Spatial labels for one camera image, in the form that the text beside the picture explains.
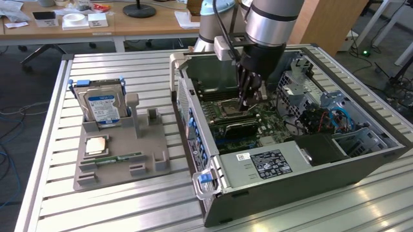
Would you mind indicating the blue card retention clip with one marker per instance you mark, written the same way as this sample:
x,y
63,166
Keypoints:
x,y
200,149
192,113
194,132
197,141
202,158

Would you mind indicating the silver disk bay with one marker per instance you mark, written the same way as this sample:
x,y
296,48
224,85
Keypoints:
x,y
371,142

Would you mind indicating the silver chipset heatsink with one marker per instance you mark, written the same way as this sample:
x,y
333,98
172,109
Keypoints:
x,y
268,141

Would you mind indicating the white box with red button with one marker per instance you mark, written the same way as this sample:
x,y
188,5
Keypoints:
x,y
352,43

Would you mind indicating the white box with black top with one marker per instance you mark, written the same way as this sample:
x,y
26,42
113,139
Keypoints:
x,y
47,23

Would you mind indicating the wooden desk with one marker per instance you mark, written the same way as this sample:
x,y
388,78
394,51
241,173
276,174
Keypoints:
x,y
49,33

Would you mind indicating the dark small pouch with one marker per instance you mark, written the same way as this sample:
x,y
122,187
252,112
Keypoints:
x,y
83,7

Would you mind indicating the white tape roll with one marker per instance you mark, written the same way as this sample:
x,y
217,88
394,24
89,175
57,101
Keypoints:
x,y
66,18

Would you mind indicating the hard disk with blue rails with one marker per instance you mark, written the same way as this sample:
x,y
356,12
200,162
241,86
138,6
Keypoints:
x,y
102,106

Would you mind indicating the green motherboard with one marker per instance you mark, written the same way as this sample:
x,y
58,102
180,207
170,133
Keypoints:
x,y
275,124

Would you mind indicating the grey parts rack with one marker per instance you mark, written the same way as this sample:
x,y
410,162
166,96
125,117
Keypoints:
x,y
129,149

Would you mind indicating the black chair base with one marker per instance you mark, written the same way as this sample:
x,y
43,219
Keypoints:
x,y
42,49

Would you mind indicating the brown cardboard box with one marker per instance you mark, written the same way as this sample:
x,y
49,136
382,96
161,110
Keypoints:
x,y
193,7

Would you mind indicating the copper-toned CPU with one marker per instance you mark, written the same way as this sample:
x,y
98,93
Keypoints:
x,y
97,146

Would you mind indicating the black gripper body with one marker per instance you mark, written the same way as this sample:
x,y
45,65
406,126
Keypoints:
x,y
261,58

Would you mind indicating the red small item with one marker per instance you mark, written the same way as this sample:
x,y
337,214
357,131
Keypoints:
x,y
101,8

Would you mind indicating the small white box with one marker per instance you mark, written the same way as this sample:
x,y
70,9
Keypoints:
x,y
98,20

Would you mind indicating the grey cup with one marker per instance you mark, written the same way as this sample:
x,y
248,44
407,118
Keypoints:
x,y
47,3

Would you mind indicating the black round lamp base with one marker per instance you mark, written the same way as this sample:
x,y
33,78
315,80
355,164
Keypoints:
x,y
138,12

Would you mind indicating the white paper card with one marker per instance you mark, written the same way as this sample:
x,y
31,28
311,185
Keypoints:
x,y
17,24

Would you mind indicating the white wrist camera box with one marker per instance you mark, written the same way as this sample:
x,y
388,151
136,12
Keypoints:
x,y
223,48

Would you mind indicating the flat white box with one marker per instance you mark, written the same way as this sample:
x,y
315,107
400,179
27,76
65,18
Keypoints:
x,y
75,26

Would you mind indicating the open grey PC case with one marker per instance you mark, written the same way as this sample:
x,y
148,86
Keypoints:
x,y
291,193

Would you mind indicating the black equipment stand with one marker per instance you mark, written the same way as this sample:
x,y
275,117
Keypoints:
x,y
402,72

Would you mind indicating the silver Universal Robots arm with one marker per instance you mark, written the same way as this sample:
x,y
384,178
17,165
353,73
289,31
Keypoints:
x,y
271,24

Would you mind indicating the white bowl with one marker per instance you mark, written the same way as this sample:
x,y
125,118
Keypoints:
x,y
62,2

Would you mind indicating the blue case latch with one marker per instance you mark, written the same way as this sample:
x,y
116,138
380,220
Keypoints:
x,y
205,180

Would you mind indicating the device with green light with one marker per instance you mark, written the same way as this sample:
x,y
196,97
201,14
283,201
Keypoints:
x,y
366,52

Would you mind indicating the white paper stack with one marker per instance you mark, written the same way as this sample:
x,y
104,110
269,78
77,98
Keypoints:
x,y
188,21

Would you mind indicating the black RAM slot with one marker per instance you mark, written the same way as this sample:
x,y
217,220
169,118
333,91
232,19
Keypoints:
x,y
218,90
220,95
220,98

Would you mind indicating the white table frame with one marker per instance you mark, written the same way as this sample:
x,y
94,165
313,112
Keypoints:
x,y
406,53

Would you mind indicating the grey power supply unit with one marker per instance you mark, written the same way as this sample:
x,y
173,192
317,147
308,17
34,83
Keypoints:
x,y
239,169

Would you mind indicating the green RAM stick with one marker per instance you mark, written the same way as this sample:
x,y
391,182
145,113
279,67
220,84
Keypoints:
x,y
113,159

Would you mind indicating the wooden cabinet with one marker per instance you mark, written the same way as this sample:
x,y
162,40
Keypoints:
x,y
329,29

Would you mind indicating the crumpled clear plastic bag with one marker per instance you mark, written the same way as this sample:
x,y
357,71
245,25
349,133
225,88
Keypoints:
x,y
13,12

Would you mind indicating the silver drive cage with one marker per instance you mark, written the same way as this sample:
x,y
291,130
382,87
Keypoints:
x,y
297,91

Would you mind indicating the silver metal bracket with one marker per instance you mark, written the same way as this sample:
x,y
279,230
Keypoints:
x,y
336,96

